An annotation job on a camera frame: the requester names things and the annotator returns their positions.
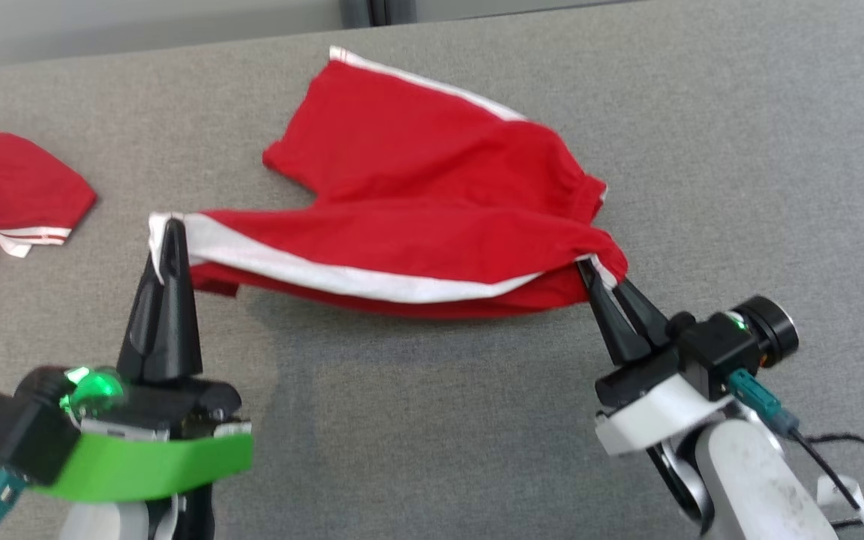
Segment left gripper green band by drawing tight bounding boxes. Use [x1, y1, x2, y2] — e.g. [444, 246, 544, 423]
[27, 217, 254, 540]

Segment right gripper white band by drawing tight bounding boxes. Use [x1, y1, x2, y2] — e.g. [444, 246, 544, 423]
[577, 257, 734, 518]

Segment grey metal partition post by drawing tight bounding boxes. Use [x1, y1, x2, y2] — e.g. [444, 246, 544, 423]
[338, 0, 419, 30]

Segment red shorts white side stripe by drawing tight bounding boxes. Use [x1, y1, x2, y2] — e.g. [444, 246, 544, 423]
[148, 46, 630, 321]

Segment red Bulls basketball jersey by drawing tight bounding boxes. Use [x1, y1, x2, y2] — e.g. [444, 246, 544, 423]
[0, 129, 98, 337]

